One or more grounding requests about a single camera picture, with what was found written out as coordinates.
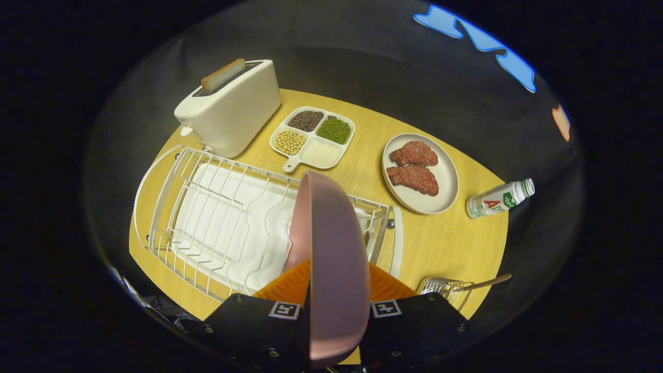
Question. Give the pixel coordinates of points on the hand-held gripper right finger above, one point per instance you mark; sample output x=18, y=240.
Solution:
x=414, y=326

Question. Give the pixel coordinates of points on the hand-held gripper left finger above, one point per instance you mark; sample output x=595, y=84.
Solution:
x=259, y=326

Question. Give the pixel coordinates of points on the pink plate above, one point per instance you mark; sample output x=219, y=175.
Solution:
x=336, y=259

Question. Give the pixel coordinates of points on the beige round plate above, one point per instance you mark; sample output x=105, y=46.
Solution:
x=445, y=181

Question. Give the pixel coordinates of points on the white drain tray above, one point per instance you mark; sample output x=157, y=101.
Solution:
x=238, y=233

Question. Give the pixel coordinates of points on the red meat piece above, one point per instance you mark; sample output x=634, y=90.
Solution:
x=414, y=154
x=414, y=180

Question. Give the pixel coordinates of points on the white drink bottle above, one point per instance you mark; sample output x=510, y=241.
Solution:
x=497, y=199

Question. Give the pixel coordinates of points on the white divided tray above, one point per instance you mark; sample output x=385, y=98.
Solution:
x=290, y=166

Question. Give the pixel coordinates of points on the pile of white rice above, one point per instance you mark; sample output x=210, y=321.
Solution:
x=322, y=152

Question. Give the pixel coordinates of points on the pile of yellow soybeans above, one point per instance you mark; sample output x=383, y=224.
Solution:
x=290, y=142

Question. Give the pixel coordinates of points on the pile of green beans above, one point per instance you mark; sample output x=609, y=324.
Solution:
x=334, y=129

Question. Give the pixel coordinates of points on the pile of dark beans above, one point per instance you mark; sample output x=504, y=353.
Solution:
x=305, y=120

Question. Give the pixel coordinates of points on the white toaster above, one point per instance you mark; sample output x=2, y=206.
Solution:
x=233, y=114

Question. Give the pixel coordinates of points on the brown bread slice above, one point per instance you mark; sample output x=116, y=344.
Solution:
x=222, y=75

